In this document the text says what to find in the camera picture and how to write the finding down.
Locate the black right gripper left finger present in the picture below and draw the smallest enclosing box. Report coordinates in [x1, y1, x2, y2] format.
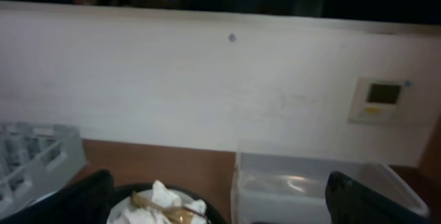
[1, 170, 114, 224]

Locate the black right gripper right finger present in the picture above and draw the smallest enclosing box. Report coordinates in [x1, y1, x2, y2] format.
[325, 171, 431, 224]

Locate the white napkin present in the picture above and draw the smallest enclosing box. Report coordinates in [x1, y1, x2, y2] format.
[109, 179, 208, 224]

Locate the gold snack wrapper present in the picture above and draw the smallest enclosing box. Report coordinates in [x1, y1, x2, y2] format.
[131, 192, 211, 224]

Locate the grey dishwasher rack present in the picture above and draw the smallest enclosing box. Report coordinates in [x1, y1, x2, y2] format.
[1, 122, 87, 218]

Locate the grey round plate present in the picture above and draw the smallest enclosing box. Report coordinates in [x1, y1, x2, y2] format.
[106, 188, 212, 224]

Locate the clear plastic bin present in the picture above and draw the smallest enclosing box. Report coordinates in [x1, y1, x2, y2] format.
[231, 140, 430, 223]

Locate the round black tray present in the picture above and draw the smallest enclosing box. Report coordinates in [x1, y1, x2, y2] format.
[107, 183, 228, 224]

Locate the white wall control panel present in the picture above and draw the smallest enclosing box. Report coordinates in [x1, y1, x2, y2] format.
[348, 77, 412, 125]

